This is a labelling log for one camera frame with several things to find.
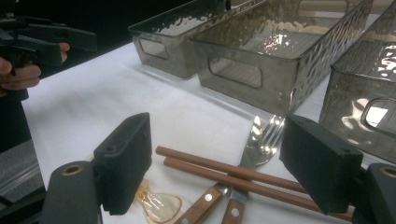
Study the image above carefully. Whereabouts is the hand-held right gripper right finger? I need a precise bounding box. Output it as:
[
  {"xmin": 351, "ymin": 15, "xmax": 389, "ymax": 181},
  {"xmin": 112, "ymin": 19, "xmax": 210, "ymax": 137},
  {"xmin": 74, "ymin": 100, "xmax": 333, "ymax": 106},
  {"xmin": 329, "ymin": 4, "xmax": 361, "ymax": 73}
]
[{"xmin": 278, "ymin": 114, "xmax": 364, "ymax": 216}]

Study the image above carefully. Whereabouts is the brown wooden chopstick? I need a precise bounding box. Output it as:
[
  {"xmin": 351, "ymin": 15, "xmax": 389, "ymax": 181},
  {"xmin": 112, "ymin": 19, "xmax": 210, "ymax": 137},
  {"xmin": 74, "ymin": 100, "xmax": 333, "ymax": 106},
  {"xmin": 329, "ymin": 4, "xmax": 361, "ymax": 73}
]
[
  {"xmin": 154, "ymin": 145, "xmax": 309, "ymax": 194},
  {"xmin": 163, "ymin": 157, "xmax": 355, "ymax": 222}
]

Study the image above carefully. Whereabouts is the white table cover sheet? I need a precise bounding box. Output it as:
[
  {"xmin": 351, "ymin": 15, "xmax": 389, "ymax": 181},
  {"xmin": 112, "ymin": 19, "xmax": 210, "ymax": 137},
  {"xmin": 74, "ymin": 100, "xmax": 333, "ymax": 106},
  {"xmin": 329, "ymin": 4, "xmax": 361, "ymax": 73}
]
[{"xmin": 21, "ymin": 13, "xmax": 396, "ymax": 224}]

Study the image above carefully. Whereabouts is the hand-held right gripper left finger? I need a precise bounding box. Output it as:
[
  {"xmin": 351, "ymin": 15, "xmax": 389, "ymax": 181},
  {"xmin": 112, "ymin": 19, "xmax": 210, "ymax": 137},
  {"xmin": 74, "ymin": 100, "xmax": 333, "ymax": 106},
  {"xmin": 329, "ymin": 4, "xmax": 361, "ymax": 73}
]
[{"xmin": 92, "ymin": 111, "xmax": 153, "ymax": 217}]

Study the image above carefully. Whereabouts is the metal floor rail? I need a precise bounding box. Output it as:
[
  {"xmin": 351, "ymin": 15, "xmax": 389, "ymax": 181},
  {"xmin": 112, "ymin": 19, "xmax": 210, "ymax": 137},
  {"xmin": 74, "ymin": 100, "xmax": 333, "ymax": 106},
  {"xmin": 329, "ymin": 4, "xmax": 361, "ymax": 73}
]
[{"xmin": 0, "ymin": 169, "xmax": 45, "ymax": 203}]

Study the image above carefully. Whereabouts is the wooden handled fork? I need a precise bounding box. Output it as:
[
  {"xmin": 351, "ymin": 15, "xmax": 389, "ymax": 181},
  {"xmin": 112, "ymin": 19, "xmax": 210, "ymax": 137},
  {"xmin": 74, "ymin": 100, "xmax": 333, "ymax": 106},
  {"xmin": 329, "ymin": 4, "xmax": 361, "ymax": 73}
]
[{"xmin": 220, "ymin": 115, "xmax": 286, "ymax": 224}]

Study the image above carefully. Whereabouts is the wooden handled table knife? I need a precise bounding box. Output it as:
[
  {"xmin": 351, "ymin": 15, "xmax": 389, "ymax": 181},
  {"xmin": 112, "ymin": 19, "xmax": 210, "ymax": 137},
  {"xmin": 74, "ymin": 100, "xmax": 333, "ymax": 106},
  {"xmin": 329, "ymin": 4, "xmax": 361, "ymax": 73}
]
[{"xmin": 172, "ymin": 115, "xmax": 265, "ymax": 224}]

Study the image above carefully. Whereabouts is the smoky transparent plastic bin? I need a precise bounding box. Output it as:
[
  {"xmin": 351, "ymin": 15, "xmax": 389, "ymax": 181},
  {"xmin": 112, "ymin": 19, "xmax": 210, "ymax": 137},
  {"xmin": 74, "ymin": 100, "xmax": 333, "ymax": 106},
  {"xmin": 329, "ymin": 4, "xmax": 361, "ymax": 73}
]
[
  {"xmin": 190, "ymin": 0, "xmax": 375, "ymax": 117},
  {"xmin": 319, "ymin": 1, "xmax": 396, "ymax": 164},
  {"xmin": 127, "ymin": 0, "xmax": 233, "ymax": 79}
]

